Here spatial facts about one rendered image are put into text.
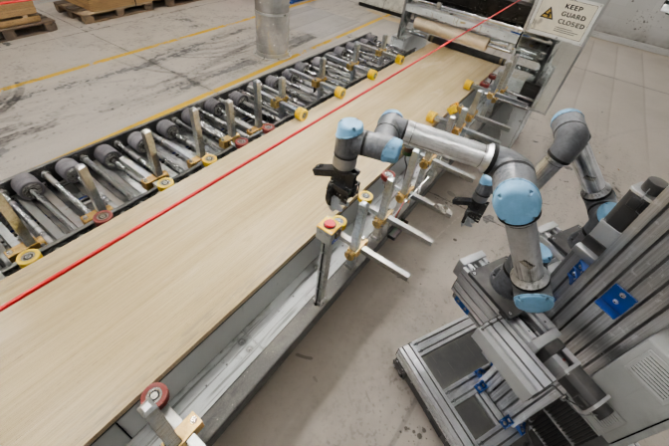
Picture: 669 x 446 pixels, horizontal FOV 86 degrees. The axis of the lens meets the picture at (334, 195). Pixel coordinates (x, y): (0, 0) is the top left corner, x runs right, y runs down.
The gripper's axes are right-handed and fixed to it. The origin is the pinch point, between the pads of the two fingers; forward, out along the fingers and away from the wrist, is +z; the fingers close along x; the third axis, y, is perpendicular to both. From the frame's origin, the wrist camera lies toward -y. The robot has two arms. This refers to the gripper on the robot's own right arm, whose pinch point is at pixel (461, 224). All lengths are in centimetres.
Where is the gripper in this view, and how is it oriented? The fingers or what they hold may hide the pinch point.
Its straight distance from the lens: 207.3
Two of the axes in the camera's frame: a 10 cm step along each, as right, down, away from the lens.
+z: -1.0, 7.3, 6.7
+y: 8.0, 4.6, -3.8
